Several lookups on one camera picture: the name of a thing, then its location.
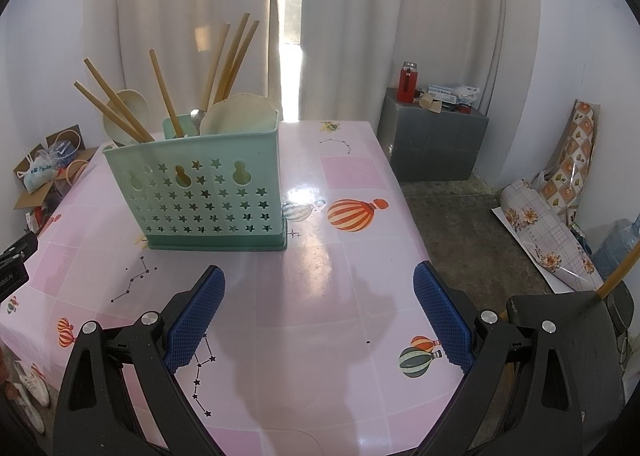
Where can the brown paper cup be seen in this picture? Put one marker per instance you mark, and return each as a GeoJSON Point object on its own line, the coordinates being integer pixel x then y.
{"type": "Point", "coordinates": [429, 103]}

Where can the white sneaker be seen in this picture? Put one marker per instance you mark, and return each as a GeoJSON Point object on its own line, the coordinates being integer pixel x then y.
{"type": "Point", "coordinates": [35, 383]}
{"type": "Point", "coordinates": [27, 416]}

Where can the orange checked sheet roll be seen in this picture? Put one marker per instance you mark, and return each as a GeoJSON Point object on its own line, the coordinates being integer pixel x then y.
{"type": "Point", "coordinates": [575, 155]}

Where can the bunch of bamboo chopsticks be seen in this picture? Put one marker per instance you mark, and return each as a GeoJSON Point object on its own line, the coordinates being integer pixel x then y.
{"type": "Point", "coordinates": [163, 85]}

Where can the green plastic utensil basket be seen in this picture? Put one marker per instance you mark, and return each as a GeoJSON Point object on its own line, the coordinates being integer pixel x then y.
{"type": "Point", "coordinates": [200, 206]}

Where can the pink printed tablecloth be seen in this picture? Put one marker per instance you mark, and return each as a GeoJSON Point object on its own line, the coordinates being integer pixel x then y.
{"type": "Point", "coordinates": [325, 261]}

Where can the red thermos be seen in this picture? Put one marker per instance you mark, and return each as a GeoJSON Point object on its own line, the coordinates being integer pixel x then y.
{"type": "Point", "coordinates": [406, 85]}

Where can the metal spoon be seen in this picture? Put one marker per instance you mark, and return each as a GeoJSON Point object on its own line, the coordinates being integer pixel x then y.
{"type": "Point", "coordinates": [197, 116]}

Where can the large white plastic ladle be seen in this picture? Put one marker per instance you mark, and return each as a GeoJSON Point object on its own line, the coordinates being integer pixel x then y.
{"type": "Point", "coordinates": [240, 115]}

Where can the blue white box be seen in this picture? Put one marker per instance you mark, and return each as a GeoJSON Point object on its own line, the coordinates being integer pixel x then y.
{"type": "Point", "coordinates": [442, 91]}

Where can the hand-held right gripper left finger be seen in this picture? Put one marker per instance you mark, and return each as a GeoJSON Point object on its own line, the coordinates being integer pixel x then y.
{"type": "Point", "coordinates": [195, 321]}

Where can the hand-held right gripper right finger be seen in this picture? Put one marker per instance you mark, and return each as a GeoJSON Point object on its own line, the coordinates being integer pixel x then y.
{"type": "Point", "coordinates": [445, 321]}

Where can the blue water bottle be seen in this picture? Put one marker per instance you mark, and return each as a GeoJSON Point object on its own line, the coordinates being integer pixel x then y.
{"type": "Point", "coordinates": [617, 248]}

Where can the floral patterned sheet roll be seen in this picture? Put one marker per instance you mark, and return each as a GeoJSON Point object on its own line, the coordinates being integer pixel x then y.
{"type": "Point", "coordinates": [540, 226]}

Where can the grey cabinet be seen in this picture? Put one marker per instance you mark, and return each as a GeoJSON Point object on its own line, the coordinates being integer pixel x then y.
{"type": "Point", "coordinates": [430, 145]}

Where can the dark round container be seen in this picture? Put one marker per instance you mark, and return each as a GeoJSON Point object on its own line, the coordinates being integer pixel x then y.
{"type": "Point", "coordinates": [622, 308]}

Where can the cardboard box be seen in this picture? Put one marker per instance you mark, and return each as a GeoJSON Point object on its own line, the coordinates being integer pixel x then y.
{"type": "Point", "coordinates": [60, 134]}

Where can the blue mesh bag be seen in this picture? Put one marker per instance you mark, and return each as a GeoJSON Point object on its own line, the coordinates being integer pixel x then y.
{"type": "Point", "coordinates": [65, 150]}

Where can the crumpled white plastic bag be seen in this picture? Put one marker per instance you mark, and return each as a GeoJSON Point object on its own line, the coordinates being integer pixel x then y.
{"type": "Point", "coordinates": [465, 93]}

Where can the white plastic soup spoon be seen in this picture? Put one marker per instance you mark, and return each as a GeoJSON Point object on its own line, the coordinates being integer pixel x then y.
{"type": "Point", "coordinates": [132, 108]}

